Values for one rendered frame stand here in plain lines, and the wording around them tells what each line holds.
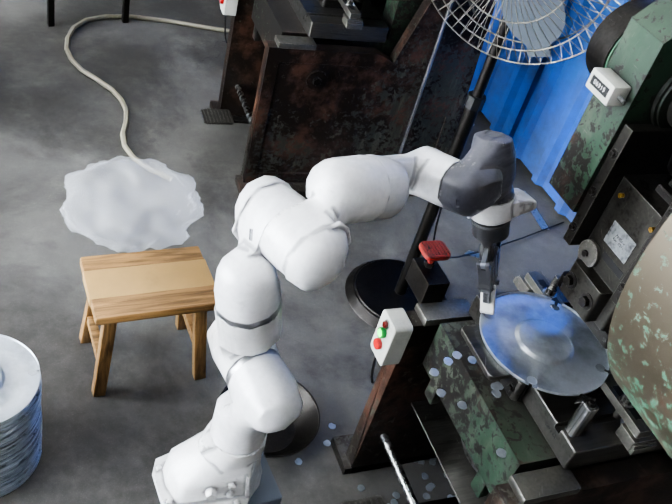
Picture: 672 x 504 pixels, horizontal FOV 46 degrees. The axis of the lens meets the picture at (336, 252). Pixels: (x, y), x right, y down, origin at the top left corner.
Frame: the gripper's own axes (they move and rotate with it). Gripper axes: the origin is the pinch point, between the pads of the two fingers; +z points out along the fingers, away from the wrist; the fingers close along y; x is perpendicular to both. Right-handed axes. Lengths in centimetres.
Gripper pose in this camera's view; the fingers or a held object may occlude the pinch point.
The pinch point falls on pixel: (487, 299)
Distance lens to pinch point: 173.3
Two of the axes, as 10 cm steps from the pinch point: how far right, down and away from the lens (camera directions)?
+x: 9.2, 1.5, -3.5
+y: -3.8, 5.3, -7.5
